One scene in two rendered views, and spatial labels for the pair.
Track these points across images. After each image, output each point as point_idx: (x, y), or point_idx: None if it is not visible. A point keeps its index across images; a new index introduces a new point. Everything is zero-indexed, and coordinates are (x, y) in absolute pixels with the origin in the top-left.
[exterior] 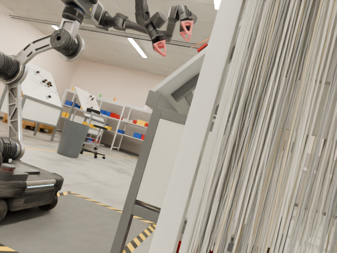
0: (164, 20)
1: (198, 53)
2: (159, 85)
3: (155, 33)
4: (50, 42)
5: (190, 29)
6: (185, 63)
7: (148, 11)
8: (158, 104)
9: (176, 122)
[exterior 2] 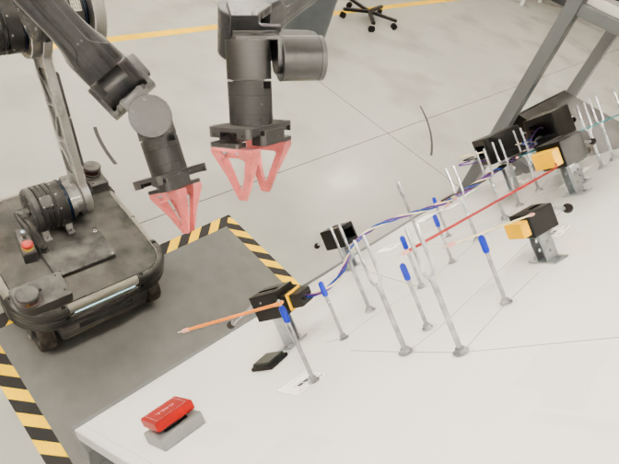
0: (153, 137)
1: (122, 460)
2: (82, 438)
3: (151, 156)
4: (20, 19)
5: (245, 182)
6: (106, 450)
7: (120, 63)
8: (95, 463)
9: None
